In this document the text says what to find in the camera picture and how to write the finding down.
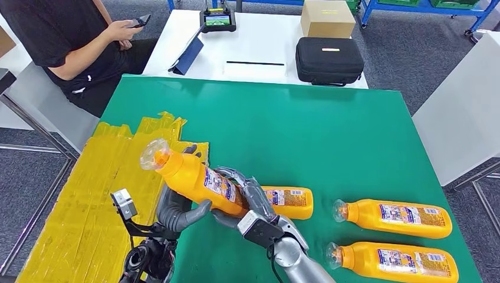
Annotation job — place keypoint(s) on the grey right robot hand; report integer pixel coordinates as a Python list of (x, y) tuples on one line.
[(258, 195)]

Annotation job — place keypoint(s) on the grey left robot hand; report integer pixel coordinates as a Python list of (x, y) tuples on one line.
[(176, 213)]

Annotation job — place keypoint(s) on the person's right hand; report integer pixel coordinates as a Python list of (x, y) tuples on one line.
[(121, 31)]

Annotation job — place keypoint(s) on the person's left hand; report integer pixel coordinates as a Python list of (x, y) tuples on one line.
[(126, 44)]

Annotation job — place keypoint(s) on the black smartphone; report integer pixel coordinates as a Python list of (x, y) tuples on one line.
[(140, 20)]

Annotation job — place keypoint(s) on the orange bottle with clear cap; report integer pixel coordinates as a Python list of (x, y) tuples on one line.
[(293, 205), (363, 259), (187, 175), (363, 216)]

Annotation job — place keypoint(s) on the person's right forearm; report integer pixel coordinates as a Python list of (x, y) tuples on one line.
[(78, 56)]

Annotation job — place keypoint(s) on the tablet with blue cover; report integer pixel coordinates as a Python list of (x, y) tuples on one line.
[(189, 56)]

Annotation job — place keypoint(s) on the person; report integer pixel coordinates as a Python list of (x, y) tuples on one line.
[(51, 31)]

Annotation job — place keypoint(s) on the yellow tape patch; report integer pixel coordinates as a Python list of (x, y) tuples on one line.
[(93, 187)]

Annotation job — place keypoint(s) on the black remote controller with screen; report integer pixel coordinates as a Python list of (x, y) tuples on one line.
[(217, 22)]

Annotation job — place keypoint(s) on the brown cardboard piece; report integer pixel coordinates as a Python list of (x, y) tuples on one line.
[(5, 43)]

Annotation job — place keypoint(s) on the black board edge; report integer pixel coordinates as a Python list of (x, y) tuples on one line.
[(6, 81)]

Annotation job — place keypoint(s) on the thin black strip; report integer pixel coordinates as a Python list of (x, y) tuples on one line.
[(254, 63)]

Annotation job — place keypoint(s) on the blue metal shelf rack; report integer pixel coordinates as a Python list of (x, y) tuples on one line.
[(429, 9), (265, 2)]

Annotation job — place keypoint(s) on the black zippered carry case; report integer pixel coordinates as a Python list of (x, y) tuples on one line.
[(329, 62)]

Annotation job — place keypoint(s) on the brown cardboard box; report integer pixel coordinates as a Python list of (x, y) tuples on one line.
[(327, 21)]

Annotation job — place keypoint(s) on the green plastic crate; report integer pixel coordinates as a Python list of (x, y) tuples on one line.
[(398, 2), (453, 3), (352, 4)]

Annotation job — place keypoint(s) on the white side table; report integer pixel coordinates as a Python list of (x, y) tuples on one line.
[(461, 113)]

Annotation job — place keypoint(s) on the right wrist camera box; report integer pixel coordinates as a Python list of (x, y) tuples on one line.
[(259, 230)]

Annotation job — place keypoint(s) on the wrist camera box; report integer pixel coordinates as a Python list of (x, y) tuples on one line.
[(125, 203), (259, 230)]

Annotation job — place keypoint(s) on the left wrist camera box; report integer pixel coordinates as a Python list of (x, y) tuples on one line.
[(125, 203)]

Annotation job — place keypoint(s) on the metal table frame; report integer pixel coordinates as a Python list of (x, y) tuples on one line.
[(72, 156)]

